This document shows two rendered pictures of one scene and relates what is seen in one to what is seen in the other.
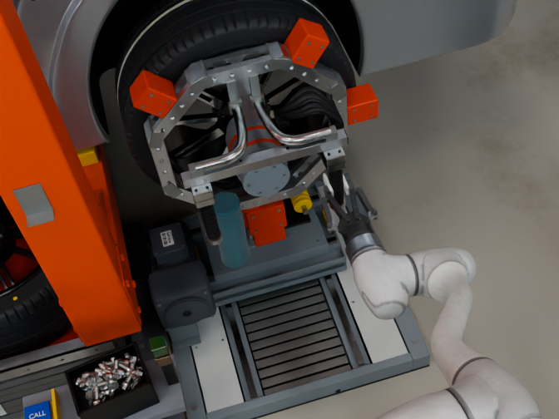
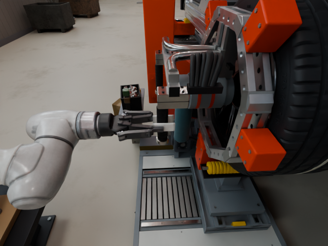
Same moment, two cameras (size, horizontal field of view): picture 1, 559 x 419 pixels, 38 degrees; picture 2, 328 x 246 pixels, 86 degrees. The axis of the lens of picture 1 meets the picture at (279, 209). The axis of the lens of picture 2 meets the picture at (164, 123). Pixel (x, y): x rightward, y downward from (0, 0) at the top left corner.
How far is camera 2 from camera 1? 199 cm
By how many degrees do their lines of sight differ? 64
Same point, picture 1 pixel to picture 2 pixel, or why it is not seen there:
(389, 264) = (53, 119)
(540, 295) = not seen: outside the picture
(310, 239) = (215, 203)
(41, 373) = not seen: hidden behind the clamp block
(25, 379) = not seen: hidden behind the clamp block
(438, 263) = (21, 148)
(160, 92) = (210, 9)
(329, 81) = (246, 82)
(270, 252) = (208, 180)
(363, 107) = (246, 144)
